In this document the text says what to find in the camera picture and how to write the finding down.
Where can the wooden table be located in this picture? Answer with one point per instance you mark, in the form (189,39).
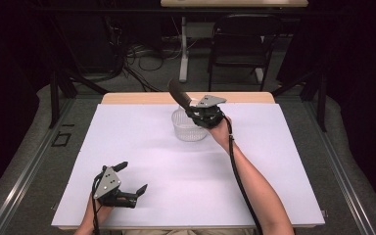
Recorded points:
(137,98)

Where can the metal floor rail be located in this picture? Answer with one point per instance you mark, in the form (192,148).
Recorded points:
(26,173)
(339,173)

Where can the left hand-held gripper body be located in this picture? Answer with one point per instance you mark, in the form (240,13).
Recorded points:
(108,184)

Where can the background desk with white legs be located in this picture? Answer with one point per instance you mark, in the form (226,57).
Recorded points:
(235,2)

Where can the white plastic basket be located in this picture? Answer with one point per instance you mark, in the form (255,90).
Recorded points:
(184,129)

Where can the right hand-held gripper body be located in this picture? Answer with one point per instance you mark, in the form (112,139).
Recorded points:
(210,114)

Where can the black metal stand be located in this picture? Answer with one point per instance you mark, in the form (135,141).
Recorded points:
(321,104)
(55,98)

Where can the person's left hand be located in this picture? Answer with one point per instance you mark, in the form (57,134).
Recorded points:
(102,210)

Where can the person's right hand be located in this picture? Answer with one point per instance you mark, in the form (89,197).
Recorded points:
(221,133)

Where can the white table mat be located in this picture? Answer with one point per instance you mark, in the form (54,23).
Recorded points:
(143,156)

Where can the black folding chair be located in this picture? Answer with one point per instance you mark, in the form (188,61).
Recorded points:
(241,49)

